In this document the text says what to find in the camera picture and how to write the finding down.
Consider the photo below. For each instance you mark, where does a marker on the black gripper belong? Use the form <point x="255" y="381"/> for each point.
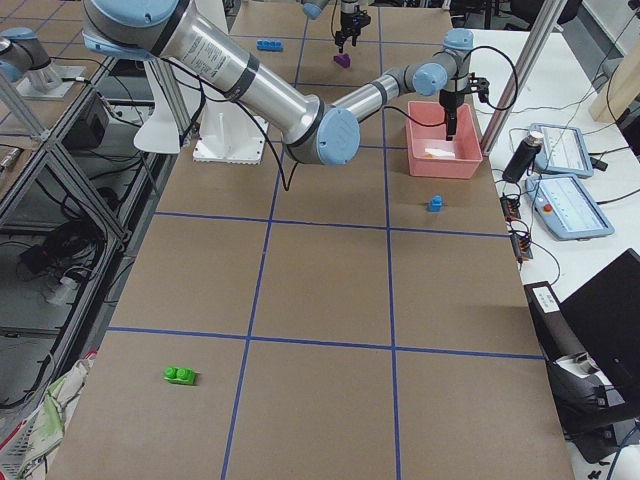
<point x="448" y="101"/>
<point x="346" y="19"/>

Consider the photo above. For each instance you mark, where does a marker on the purple toy block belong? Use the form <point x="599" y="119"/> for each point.
<point x="342" y="59"/>

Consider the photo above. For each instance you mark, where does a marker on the small blue toy block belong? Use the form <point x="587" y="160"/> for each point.
<point x="435" y="204"/>

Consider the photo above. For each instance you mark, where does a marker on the pink plastic box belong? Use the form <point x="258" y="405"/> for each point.
<point x="458" y="158"/>

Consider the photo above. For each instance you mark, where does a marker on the long blue toy block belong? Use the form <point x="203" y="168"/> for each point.
<point x="270" y="45"/>

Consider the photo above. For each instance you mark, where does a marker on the black water bottle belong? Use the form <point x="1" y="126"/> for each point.
<point x="523" y="157"/>

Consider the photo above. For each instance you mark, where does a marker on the grey orange usb hub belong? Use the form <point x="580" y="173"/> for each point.
<point x="510" y="208"/>
<point x="521" y="245"/>

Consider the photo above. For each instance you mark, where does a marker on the teach pendant far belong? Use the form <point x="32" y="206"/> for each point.
<point x="564" y="151"/>

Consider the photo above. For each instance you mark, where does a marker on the teach pendant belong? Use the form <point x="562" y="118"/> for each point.
<point x="566" y="207"/>
<point x="564" y="151"/>

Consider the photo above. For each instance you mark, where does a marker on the teach pendant near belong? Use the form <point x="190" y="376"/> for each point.
<point x="566" y="207"/>

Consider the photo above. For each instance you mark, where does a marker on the black laptop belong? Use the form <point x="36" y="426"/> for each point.
<point x="604" y="315"/>

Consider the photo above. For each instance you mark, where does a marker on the green toy block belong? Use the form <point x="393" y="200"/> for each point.
<point x="180" y="375"/>

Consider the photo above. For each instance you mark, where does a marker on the cloth bag green white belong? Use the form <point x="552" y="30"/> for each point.
<point x="29" y="450"/>

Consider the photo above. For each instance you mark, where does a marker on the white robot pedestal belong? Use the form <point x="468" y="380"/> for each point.
<point x="187" y="110"/>

